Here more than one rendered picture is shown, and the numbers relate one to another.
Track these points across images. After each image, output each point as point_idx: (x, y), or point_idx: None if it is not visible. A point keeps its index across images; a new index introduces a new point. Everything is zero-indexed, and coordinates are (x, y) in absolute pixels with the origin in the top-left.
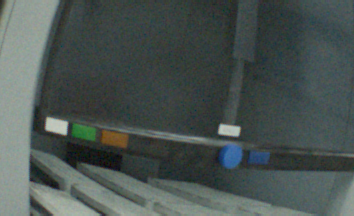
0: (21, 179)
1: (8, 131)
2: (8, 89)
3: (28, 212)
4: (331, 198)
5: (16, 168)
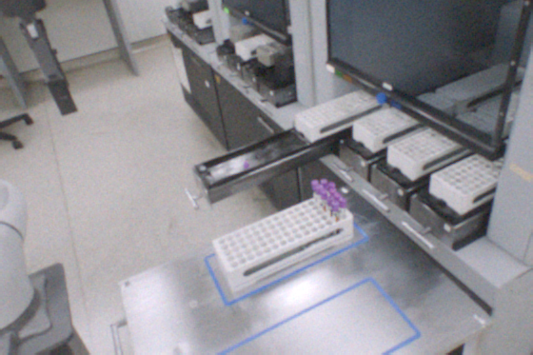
0: (328, 88)
1: (322, 66)
2: (320, 48)
3: None
4: None
5: (326, 82)
